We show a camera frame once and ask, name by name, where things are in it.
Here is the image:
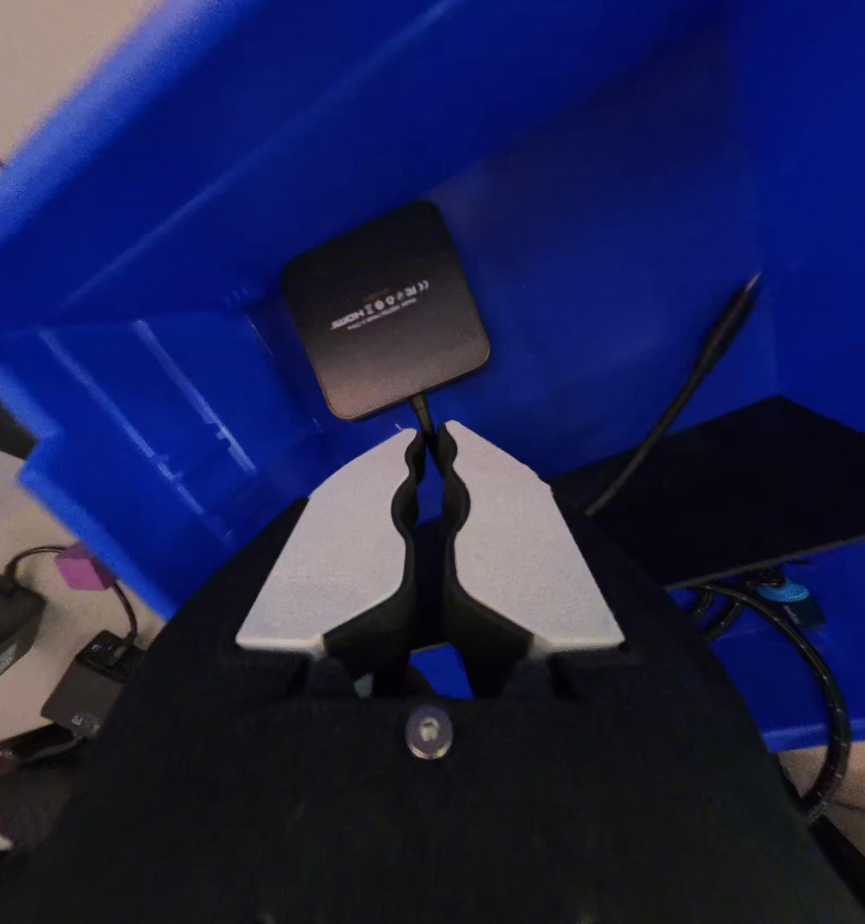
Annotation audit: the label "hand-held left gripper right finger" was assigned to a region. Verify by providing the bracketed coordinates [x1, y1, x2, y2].
[435, 420, 626, 699]

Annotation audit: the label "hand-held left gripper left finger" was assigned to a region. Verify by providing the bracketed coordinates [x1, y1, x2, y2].
[235, 426, 428, 695]

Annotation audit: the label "grey and black port hub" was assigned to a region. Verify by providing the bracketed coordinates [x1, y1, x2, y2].
[280, 200, 492, 423]

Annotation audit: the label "black braided cable green plugs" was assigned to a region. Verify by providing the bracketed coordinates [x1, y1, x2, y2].
[681, 570, 853, 825]

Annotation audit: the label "smooth black hub cable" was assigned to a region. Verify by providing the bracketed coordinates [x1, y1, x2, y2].
[407, 273, 765, 517]

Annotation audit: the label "blue plastic bin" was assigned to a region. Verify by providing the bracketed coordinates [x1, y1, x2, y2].
[0, 0, 865, 755]

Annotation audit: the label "black flat box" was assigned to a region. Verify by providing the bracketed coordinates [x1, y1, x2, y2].
[548, 396, 865, 589]

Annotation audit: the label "purple block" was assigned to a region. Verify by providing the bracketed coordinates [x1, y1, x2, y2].
[56, 545, 116, 591]

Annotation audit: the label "small black box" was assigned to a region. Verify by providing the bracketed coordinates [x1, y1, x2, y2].
[41, 630, 145, 737]

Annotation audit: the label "thin black cable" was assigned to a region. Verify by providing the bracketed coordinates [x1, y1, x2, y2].
[3, 545, 141, 651]

